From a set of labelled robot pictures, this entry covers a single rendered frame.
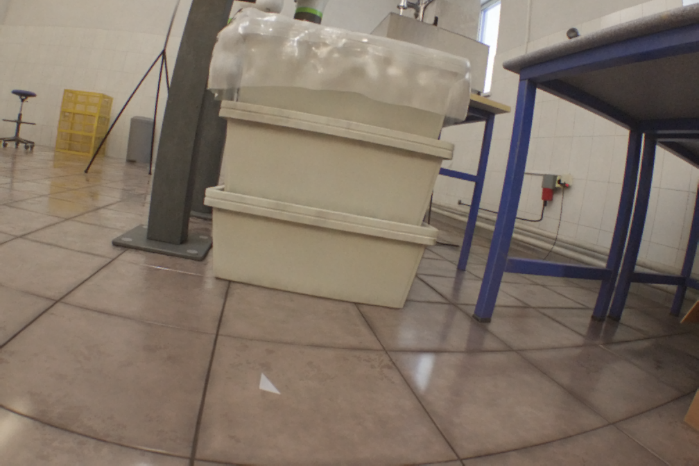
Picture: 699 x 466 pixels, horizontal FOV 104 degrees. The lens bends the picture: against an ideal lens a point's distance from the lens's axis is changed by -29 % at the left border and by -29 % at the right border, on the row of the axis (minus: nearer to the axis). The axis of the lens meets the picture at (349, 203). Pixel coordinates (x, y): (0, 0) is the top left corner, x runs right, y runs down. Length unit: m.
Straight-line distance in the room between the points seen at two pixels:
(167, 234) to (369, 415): 0.90
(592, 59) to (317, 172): 0.71
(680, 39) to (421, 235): 0.74
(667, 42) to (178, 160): 1.29
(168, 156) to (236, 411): 0.89
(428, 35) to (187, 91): 0.99
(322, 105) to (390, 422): 0.73
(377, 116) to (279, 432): 0.75
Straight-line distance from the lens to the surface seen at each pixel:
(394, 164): 0.97
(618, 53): 0.89
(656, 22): 0.82
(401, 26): 1.64
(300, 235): 0.97
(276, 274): 1.01
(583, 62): 0.96
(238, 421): 0.53
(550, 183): 2.89
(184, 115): 1.25
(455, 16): 1.85
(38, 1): 7.09
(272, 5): 1.99
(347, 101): 0.98
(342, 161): 0.96
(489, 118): 1.78
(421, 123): 1.00
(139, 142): 5.24
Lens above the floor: 0.34
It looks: 5 degrees down
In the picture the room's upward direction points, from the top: 11 degrees clockwise
